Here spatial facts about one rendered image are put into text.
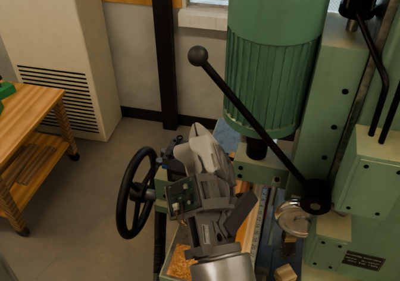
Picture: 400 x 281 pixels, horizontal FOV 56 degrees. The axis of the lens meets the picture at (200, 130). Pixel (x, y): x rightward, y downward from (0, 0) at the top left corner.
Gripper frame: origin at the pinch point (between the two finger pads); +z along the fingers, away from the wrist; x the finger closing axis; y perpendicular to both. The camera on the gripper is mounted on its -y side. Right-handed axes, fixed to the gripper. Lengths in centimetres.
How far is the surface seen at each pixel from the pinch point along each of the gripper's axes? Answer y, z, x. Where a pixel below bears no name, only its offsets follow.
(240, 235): -29.4, -16.6, 18.3
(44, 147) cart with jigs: -58, 61, 164
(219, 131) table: -50, 18, 32
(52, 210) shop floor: -59, 23, 163
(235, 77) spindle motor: -10.2, 11.1, -3.2
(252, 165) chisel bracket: -29.6, -1.5, 10.2
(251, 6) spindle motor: -1.5, 16.1, -14.7
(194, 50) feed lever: 3.6, 11.6, -5.5
